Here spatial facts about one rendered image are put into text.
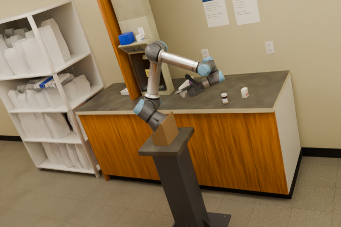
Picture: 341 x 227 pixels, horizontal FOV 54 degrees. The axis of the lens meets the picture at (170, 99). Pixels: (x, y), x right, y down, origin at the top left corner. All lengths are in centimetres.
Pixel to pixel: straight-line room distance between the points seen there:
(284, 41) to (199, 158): 128
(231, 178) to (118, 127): 120
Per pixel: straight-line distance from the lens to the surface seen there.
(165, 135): 233
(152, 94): 248
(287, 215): 304
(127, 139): 343
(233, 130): 280
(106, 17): 319
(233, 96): 285
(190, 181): 261
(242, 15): 314
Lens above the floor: 211
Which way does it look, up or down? 22 degrees down
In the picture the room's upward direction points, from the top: 17 degrees counter-clockwise
